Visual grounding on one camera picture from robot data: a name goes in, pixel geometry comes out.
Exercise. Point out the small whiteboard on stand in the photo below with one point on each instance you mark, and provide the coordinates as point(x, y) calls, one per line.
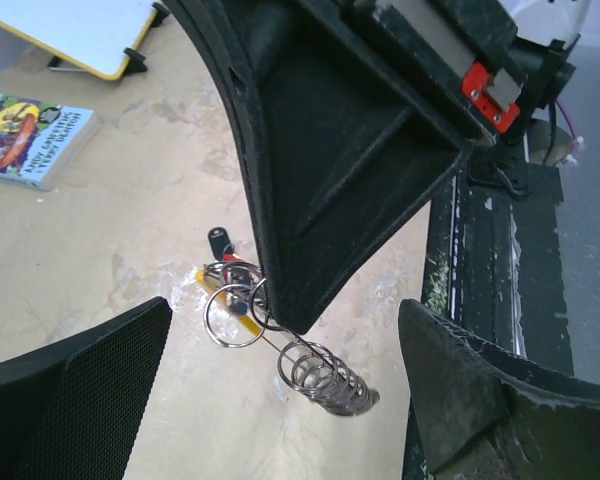
point(99, 37)

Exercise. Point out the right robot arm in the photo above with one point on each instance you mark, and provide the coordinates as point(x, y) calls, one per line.
point(545, 60)

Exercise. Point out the black base frame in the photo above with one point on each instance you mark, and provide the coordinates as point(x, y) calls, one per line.
point(493, 266)

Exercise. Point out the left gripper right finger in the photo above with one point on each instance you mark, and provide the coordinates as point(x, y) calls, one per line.
point(478, 411)

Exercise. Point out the yellow key tag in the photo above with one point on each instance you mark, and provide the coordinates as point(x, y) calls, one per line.
point(214, 284)

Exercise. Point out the large keyring with small rings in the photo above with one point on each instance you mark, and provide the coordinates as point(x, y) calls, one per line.
point(306, 367)

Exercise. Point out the red key tag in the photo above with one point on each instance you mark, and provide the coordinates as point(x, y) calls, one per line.
point(229, 254)

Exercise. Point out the treehouse paperback book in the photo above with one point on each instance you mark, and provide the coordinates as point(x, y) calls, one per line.
point(39, 139)

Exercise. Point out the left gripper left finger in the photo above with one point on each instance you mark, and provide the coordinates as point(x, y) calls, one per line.
point(72, 409)

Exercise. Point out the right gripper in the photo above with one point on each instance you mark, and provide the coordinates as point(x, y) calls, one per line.
point(347, 116)

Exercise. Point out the blue key tag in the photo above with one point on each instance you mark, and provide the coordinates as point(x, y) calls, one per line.
point(237, 306)

